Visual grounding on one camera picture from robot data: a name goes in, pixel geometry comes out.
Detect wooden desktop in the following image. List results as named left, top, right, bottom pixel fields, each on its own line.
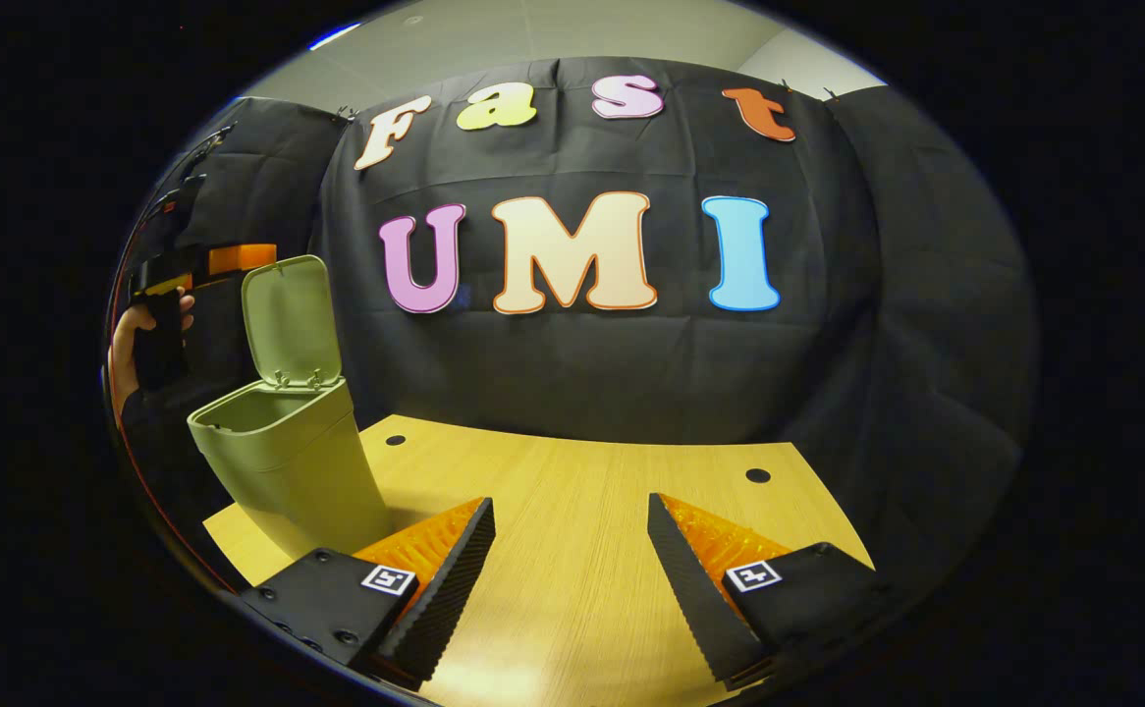
left=202, top=413, right=876, bottom=707

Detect green desktop garbage bin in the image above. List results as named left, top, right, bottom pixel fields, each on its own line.
left=187, top=255, right=392, bottom=561

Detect black backdrop cloth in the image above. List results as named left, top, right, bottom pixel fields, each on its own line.
left=106, top=57, right=1040, bottom=629

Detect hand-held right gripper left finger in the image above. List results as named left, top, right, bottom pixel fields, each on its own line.
left=239, top=497, right=497, bottom=691

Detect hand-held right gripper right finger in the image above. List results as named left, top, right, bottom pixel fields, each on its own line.
left=647, top=493, right=890, bottom=688

